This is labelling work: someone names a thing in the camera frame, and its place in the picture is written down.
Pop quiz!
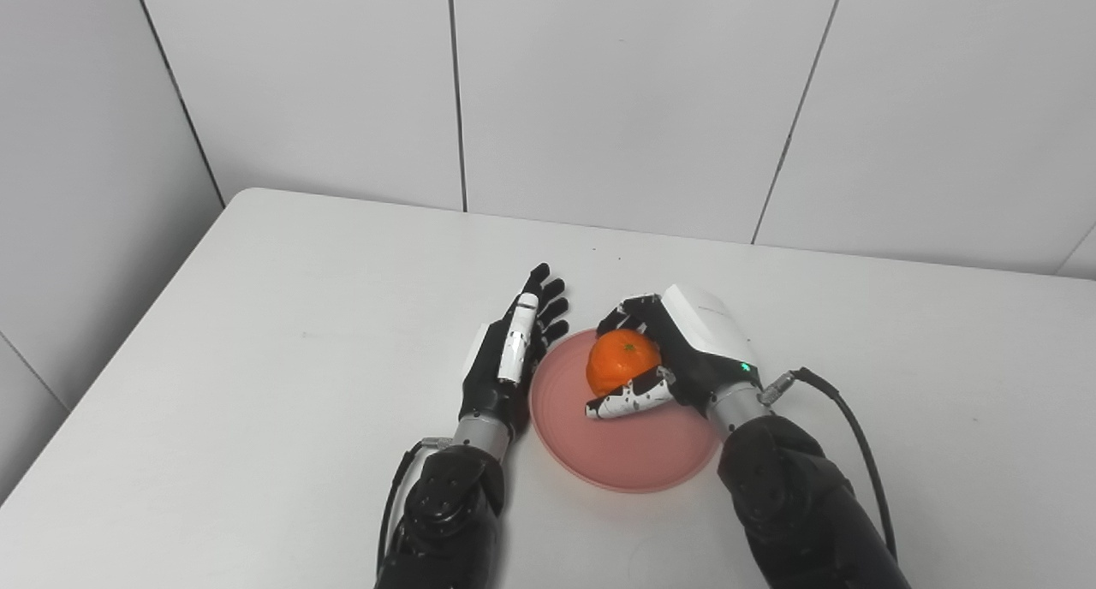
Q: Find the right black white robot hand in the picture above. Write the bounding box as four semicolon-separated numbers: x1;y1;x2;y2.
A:
585;283;761;421

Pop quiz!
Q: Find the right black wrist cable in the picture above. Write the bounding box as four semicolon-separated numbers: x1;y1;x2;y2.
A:
758;367;898;561

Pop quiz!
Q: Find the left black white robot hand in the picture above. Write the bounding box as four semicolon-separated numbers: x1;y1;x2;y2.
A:
458;263;571;440

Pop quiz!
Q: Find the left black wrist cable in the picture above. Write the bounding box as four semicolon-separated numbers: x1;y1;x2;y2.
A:
377;437;454;577

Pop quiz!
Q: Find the pink round plate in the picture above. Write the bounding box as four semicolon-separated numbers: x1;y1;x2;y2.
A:
529;328;722;494

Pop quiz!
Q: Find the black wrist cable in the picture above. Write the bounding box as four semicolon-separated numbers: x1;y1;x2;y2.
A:
377;437;454;577
758;367;898;561

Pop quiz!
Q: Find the orange fruit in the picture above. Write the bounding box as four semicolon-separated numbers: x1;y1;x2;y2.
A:
586;330;663;399

